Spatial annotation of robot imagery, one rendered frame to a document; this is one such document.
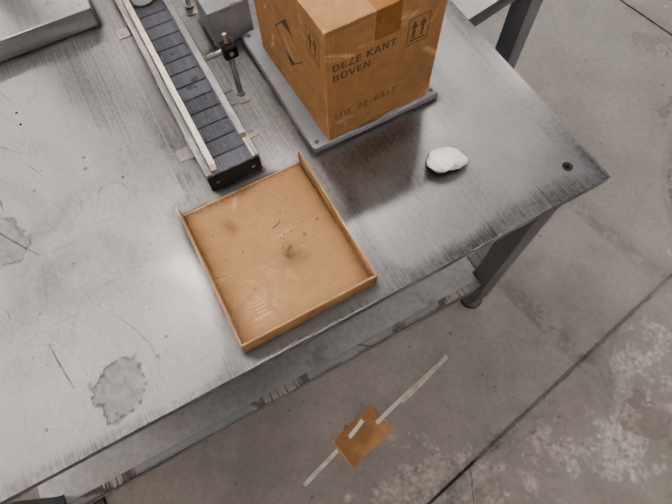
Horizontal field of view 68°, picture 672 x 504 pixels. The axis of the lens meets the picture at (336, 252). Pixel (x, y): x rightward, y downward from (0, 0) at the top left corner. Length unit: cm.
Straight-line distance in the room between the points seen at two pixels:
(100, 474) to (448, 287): 112
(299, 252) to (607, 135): 168
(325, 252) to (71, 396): 49
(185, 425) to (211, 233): 71
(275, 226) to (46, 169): 49
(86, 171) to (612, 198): 181
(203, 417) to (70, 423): 61
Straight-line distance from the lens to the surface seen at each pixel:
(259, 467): 169
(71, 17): 137
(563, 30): 267
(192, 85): 112
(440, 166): 99
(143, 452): 155
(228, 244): 95
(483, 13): 135
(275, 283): 90
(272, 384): 148
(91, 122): 120
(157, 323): 93
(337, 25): 83
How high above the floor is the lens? 167
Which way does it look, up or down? 66 degrees down
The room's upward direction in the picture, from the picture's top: 2 degrees counter-clockwise
